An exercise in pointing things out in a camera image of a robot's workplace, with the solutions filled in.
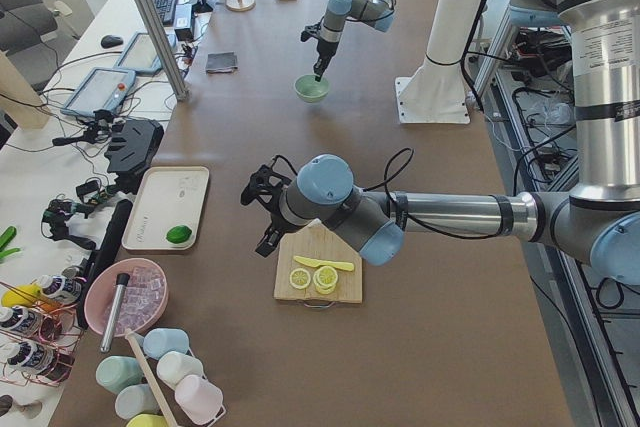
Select light green bowl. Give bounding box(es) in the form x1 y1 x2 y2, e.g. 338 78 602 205
294 74 330 103

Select pink bowl with ice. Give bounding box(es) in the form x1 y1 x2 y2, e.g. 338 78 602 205
84 258 169 337

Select bamboo cutting board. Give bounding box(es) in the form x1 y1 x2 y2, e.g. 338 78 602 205
274 220 363 303

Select lemon slice single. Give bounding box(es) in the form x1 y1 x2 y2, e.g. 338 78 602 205
289 268 312 290

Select lemon slice stack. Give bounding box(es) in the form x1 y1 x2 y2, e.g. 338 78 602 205
312 267 339 295

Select yellow plastic knife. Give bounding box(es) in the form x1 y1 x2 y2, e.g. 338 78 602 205
293 255 355 272

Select green lime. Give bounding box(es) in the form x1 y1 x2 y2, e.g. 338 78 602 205
165 224 192 245

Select grey folded cloth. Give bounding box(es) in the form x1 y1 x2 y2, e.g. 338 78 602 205
205 52 238 74

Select beige rabbit tray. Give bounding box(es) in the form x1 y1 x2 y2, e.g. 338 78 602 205
122 166 210 252

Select metal cylinder muddler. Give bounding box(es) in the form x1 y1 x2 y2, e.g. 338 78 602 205
99 273 130 354

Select light blue cup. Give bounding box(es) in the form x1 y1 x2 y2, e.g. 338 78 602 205
143 328 190 360

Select black bar tool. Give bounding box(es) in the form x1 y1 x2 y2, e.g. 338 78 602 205
76 199 133 330

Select white cup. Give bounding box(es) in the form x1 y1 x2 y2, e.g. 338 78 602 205
156 351 204 389

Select wooden stick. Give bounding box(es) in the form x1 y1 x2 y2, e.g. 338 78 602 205
124 329 178 427

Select pink cup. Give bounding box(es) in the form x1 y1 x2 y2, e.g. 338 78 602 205
174 374 226 425

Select far teach pendant tablet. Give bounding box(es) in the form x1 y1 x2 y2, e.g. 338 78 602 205
115 32 162 76

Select teach pendant tablet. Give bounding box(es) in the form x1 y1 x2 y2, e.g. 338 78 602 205
115 32 162 76
61 68 136 118

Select mint green cup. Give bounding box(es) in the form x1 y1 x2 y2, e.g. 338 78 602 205
95 356 143 394

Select pale teal cup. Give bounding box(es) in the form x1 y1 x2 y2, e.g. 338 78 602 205
115 384 159 420

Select black computer mouse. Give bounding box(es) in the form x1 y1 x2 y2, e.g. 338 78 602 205
100 35 123 49

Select near teach pendant tablet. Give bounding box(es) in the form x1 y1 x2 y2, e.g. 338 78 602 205
61 68 136 118

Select yellow cup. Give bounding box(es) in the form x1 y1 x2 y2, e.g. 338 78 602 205
126 413 168 427

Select grey office chair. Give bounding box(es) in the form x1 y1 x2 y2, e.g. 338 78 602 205
1 0 59 91

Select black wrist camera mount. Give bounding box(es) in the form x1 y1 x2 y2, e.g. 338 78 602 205
240 154 297 213

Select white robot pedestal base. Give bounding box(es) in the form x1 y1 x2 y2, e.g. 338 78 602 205
396 0 484 124

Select black bracket plate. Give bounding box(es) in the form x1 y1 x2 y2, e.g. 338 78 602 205
104 119 164 192

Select aluminium frame post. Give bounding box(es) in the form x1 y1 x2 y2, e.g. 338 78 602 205
134 0 189 101

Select copper wire bottle rack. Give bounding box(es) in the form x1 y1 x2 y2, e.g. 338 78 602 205
1 282 83 387

